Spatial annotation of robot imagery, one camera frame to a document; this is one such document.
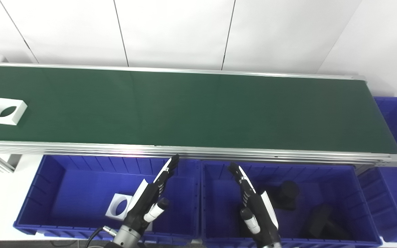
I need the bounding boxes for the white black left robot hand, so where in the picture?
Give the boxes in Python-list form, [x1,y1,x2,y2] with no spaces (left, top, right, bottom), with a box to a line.
[124,154,181,232]

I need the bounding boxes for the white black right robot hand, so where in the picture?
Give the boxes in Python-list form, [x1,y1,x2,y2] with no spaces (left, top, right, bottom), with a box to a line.
[228,163,282,243]

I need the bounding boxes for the black cylinder part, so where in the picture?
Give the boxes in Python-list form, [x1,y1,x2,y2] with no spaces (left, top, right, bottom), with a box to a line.
[267,180,301,211]

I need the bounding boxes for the blue bin with black parts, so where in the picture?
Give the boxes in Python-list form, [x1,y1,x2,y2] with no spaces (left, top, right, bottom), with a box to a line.
[200,160,383,248]

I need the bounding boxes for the blue bin with white parts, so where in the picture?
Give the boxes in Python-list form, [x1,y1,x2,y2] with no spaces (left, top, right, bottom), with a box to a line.
[13,155,202,241]

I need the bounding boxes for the green conveyor belt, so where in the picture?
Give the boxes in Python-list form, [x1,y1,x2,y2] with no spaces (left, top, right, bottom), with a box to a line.
[0,62,397,168]
[0,65,397,154]

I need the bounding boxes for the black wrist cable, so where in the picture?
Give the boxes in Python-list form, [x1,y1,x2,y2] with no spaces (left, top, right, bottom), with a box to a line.
[85,226,118,248]

